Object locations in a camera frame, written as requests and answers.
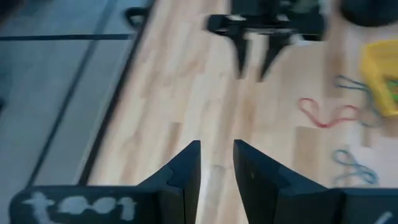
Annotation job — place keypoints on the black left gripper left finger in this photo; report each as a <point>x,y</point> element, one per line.
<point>183,193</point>

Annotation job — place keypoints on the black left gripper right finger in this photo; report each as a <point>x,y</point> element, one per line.
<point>264,193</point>

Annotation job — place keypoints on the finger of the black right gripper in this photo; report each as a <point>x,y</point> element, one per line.
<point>241,53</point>
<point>273,49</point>

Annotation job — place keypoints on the teal rubber band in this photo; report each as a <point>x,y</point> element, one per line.
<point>357,169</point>
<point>351,85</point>

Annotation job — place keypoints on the red rubber band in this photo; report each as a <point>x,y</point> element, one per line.
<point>324,125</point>

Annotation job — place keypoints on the grey rubber band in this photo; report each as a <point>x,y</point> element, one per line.
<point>370,123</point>

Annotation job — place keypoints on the green rubber band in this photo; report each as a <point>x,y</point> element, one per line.
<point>393,91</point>

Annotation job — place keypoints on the black round lamp base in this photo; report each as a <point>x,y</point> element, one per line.
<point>370,12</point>

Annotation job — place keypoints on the yellow plastic basket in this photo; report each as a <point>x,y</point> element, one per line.
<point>377,77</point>

